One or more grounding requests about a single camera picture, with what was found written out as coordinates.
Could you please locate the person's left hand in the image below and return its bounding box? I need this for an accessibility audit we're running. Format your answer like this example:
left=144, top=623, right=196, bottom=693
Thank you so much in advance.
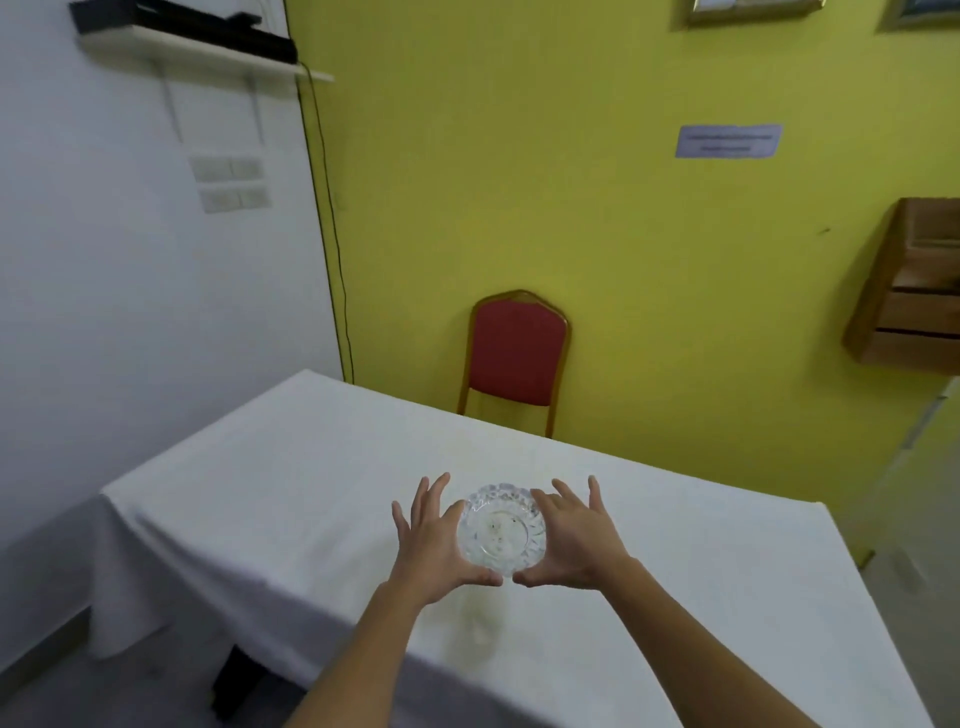
left=390, top=472, right=505, bottom=609

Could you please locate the person's right hand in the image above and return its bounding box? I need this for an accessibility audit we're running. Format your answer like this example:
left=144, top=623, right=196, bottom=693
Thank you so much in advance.
left=512, top=474, right=636, bottom=594

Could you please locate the clear cut glass bowl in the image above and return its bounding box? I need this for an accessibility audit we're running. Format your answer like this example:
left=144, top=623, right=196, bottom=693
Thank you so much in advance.
left=456, top=483, right=549, bottom=578

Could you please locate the person's right forearm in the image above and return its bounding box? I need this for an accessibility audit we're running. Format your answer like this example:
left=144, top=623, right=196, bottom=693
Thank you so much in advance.
left=600, top=558, right=820, bottom=728

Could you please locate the person's left forearm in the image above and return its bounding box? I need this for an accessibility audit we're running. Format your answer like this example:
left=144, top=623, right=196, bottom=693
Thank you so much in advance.
left=283, top=581, right=427, bottom=728

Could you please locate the white tablecloth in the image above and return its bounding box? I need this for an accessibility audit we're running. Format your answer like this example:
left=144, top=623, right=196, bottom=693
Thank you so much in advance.
left=90, top=368, right=936, bottom=728

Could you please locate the dark table leg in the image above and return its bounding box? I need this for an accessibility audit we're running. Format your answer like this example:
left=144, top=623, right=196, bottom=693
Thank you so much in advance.
left=211, top=643, right=265, bottom=715

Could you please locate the white door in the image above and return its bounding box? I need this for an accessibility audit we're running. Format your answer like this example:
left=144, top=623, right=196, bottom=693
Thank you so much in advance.
left=858, top=375, right=960, bottom=728

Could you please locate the framed picture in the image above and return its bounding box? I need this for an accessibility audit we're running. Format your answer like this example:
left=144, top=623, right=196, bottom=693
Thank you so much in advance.
left=880, top=0, right=960, bottom=32
left=685, top=0, right=827, bottom=28

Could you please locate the black device on shelf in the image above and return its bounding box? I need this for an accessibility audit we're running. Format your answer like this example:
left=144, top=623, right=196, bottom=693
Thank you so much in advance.
left=69, top=0, right=300, bottom=66

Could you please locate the red chair with gold frame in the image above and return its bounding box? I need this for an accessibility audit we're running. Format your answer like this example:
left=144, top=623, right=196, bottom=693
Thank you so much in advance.
left=456, top=289, right=573, bottom=441

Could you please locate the white wall switch plate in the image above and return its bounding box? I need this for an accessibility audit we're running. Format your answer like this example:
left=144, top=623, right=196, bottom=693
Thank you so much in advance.
left=188, top=154, right=264, bottom=184
left=198, top=184, right=272, bottom=216

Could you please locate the paper wall sign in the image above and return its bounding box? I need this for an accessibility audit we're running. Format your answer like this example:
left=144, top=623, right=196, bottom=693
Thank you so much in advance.
left=674, top=123, right=784, bottom=161

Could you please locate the wooden wall rack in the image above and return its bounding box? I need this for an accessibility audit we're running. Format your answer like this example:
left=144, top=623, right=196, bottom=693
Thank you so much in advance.
left=841, top=196, right=960, bottom=377

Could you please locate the white wall shelf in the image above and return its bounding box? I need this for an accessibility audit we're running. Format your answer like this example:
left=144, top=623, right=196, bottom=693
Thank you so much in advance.
left=78, top=24, right=336, bottom=85

